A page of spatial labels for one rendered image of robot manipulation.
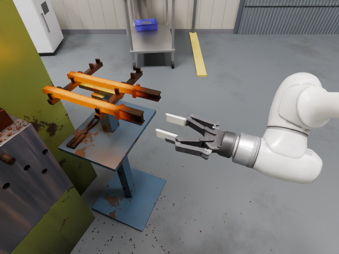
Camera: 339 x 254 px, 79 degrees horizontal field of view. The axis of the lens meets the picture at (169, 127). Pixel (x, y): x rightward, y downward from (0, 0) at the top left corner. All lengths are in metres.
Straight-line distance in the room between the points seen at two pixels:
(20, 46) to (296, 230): 1.83
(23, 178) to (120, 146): 0.39
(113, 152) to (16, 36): 0.59
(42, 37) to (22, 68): 2.47
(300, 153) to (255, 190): 1.17
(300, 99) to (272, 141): 0.12
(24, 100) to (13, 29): 0.29
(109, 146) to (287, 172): 0.70
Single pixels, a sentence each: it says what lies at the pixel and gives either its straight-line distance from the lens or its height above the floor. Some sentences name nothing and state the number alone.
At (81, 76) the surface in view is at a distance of 0.92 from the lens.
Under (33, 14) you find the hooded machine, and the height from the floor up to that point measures 0.57.
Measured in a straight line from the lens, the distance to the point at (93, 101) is 0.77.
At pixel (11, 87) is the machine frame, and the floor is 0.95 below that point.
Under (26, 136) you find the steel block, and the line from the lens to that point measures 0.91.
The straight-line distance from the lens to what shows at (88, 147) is 0.99.
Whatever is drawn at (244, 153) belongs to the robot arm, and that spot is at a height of 1.01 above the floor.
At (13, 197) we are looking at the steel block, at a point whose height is 0.70.
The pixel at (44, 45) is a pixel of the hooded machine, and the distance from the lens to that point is 3.58.
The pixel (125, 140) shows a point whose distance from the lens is 0.97.
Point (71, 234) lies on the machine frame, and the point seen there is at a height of 0.14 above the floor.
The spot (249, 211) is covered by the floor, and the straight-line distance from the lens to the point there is 1.65.
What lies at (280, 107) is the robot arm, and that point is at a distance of 0.61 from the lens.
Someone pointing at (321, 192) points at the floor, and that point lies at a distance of 1.97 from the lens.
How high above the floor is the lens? 1.44
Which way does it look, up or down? 46 degrees down
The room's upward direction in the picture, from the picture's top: straight up
